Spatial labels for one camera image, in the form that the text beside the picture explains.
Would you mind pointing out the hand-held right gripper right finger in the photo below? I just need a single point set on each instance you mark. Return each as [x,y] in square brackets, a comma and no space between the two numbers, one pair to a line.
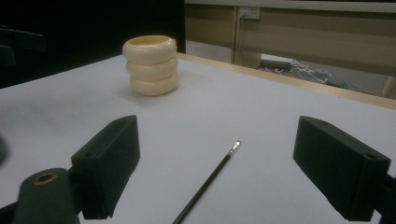
[339,168]

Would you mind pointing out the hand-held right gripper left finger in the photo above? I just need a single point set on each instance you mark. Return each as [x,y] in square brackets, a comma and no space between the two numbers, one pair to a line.
[106,161]

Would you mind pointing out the cream ringed pen holder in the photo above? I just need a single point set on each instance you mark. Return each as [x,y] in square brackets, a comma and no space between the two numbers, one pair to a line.
[152,67]

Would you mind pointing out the white wall label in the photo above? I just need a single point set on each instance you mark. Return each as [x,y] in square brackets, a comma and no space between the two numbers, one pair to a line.
[249,12]

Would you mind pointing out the wooden furniture frame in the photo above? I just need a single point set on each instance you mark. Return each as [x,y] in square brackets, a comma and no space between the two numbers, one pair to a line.
[317,40]

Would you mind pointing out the black pencil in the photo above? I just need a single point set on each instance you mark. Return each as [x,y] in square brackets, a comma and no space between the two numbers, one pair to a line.
[208,183]

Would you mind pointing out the dark equipment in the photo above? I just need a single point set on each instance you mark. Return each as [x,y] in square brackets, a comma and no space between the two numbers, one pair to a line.
[21,42]

